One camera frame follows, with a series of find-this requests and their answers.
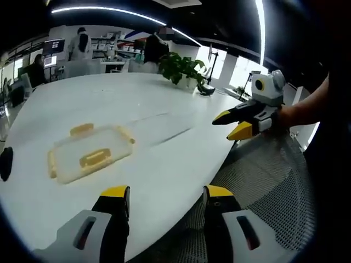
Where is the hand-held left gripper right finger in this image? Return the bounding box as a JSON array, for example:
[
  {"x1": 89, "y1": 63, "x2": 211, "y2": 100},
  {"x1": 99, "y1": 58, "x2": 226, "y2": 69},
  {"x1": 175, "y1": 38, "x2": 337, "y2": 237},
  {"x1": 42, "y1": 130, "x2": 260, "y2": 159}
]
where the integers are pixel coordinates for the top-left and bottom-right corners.
[{"x1": 202, "y1": 185, "x2": 300, "y2": 263}]

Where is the grey mesh office chair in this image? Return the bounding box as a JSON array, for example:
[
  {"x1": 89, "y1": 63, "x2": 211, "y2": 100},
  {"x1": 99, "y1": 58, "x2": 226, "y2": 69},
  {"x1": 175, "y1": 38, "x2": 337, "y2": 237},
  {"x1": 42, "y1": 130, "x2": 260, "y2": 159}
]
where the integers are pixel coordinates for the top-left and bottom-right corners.
[{"x1": 128, "y1": 128, "x2": 320, "y2": 263}]

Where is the dark computer monitor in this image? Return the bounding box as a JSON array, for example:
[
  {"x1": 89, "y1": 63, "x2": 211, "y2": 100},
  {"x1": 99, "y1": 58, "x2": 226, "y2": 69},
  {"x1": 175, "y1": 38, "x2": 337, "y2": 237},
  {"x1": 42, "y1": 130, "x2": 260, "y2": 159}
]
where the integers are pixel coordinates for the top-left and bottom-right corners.
[{"x1": 43, "y1": 38, "x2": 66, "y2": 54}]

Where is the green potted plant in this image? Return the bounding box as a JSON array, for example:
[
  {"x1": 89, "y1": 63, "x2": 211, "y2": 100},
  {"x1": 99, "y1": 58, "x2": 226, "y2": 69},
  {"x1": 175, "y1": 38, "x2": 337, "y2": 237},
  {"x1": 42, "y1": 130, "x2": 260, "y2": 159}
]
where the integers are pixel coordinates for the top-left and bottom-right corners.
[{"x1": 158, "y1": 52, "x2": 210, "y2": 90}]

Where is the black curved object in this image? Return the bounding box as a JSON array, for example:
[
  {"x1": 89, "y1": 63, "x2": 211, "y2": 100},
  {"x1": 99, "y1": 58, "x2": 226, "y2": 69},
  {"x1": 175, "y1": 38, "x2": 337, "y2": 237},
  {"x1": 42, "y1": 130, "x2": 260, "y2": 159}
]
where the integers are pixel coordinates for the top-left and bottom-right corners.
[{"x1": 197, "y1": 85, "x2": 217, "y2": 96}]

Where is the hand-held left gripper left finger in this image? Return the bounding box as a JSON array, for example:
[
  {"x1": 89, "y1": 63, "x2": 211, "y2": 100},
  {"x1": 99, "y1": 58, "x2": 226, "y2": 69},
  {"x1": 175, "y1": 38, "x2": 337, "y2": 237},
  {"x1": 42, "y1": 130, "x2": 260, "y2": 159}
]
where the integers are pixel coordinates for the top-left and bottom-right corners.
[{"x1": 32, "y1": 185, "x2": 131, "y2": 263}]

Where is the clear box with yellow plastic buckles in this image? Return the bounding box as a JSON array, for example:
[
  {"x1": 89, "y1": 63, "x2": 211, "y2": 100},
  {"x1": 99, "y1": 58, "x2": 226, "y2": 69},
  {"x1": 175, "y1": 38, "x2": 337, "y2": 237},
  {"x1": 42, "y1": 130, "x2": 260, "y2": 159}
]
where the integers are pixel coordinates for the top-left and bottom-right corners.
[{"x1": 47, "y1": 122, "x2": 137, "y2": 185}]

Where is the person's dark clothing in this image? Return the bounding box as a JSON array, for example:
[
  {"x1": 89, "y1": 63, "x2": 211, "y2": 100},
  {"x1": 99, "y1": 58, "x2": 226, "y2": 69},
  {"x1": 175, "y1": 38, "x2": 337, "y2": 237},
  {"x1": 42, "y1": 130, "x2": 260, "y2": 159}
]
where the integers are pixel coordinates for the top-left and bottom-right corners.
[{"x1": 301, "y1": 64, "x2": 351, "y2": 263}]

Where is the white storage shelf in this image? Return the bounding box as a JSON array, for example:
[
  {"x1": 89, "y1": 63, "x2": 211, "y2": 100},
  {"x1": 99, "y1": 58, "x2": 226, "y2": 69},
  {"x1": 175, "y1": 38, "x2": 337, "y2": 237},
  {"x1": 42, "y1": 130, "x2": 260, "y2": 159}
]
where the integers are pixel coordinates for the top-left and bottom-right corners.
[{"x1": 90, "y1": 32, "x2": 146, "y2": 60}]

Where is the long ceiling light strip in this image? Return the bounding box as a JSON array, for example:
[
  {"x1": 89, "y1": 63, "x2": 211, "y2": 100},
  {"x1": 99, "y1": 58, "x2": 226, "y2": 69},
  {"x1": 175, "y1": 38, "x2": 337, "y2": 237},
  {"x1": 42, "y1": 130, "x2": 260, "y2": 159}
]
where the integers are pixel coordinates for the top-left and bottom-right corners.
[
  {"x1": 254, "y1": 0, "x2": 267, "y2": 68},
  {"x1": 50, "y1": 5, "x2": 204, "y2": 47}
]

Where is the person's right hand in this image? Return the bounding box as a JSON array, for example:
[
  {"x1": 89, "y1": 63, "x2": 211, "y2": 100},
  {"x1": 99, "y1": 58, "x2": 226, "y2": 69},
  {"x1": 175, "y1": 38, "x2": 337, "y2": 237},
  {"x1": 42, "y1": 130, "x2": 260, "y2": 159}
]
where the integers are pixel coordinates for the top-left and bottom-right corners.
[{"x1": 275, "y1": 105, "x2": 296, "y2": 134}]

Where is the black round object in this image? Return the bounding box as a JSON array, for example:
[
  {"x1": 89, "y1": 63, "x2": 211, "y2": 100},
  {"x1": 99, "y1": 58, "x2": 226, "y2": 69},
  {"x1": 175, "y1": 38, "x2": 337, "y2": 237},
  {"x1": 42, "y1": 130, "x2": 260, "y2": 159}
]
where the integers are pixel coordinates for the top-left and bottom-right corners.
[{"x1": 0, "y1": 146, "x2": 14, "y2": 182}]

